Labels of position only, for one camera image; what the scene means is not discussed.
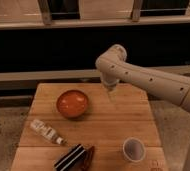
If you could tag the black white striped box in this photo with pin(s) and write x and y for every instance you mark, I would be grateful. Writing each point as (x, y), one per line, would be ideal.
(66, 162)

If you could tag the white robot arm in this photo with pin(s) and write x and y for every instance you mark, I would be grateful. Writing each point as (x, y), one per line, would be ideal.
(171, 87)

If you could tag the orange ceramic bowl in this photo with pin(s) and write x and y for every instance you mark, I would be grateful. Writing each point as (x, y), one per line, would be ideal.
(72, 103)

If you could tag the white paper cup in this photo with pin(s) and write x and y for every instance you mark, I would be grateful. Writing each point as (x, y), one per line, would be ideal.
(133, 150)

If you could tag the dark red pouch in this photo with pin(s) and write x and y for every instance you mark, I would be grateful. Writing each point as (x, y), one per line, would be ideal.
(88, 159)

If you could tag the translucent end effector tip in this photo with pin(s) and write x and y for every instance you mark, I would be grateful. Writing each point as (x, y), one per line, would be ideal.
(111, 92)

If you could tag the clear plastic bottle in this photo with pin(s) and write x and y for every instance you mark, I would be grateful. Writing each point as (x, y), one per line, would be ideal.
(46, 131)

